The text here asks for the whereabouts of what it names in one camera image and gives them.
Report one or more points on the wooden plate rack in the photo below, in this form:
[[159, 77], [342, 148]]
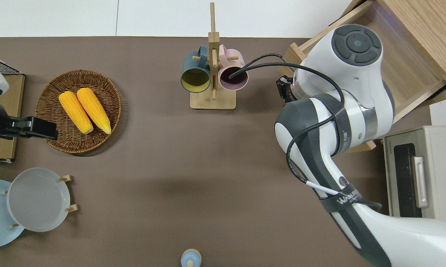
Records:
[[68, 178]]

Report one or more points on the brown cardboard box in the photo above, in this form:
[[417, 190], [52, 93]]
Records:
[[2, 144]]

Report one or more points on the round wicker basket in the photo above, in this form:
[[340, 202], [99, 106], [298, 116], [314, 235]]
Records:
[[52, 92]]

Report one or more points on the wooden cabinet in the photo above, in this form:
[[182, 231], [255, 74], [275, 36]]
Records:
[[430, 29]]

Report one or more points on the brown table mat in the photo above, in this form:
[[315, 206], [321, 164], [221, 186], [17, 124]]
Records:
[[193, 178]]

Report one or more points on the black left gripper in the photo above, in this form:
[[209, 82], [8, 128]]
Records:
[[41, 129]]

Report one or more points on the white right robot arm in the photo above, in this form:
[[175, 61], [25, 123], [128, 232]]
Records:
[[356, 92]]

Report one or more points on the grey plate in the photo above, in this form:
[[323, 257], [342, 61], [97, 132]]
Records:
[[37, 200]]

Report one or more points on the wooden mug tree stand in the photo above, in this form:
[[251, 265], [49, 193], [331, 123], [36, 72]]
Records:
[[212, 101]]

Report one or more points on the yellow corn cob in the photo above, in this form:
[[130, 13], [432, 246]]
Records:
[[93, 109], [76, 112]]

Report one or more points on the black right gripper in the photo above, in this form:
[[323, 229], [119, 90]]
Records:
[[284, 89]]

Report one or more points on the pink mug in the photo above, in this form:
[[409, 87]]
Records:
[[233, 83]]

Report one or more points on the teal mug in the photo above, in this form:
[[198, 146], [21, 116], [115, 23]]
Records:
[[195, 79]]

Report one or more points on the white toaster oven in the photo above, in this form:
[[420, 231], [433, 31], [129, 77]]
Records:
[[443, 174]]

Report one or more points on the light wooden drawer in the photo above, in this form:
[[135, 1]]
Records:
[[406, 61]]

